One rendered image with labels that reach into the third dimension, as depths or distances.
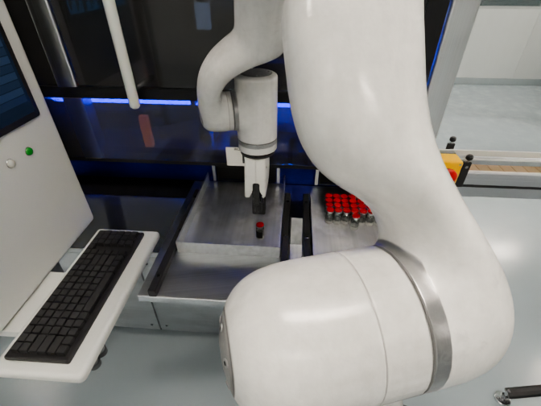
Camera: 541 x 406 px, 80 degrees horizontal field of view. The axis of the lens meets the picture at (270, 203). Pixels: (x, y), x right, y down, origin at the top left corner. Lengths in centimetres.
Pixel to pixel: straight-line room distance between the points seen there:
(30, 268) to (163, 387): 88
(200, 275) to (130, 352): 106
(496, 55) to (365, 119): 607
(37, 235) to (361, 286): 87
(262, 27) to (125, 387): 153
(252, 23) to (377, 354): 45
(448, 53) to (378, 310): 75
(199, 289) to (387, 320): 57
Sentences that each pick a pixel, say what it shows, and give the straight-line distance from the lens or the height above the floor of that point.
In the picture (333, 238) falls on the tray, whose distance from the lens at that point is 88.
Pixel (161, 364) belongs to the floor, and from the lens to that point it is 172.
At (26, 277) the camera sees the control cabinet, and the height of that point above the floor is 86.
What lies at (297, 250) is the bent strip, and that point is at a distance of 83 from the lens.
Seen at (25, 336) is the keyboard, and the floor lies 83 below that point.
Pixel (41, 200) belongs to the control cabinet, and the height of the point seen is 99.
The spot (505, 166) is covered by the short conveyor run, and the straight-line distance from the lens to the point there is 134.
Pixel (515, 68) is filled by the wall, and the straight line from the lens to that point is 648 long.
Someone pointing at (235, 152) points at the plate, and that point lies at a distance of 95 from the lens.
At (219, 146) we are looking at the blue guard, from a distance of 95.
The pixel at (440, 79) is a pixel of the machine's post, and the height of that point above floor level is 125.
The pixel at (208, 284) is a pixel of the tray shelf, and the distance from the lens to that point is 77.
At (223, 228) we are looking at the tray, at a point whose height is 88.
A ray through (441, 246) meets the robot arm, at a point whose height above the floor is 130.
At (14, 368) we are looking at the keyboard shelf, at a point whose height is 80.
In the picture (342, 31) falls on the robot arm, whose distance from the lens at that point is 22.
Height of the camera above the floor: 146
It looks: 36 degrees down
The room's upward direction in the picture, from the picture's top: straight up
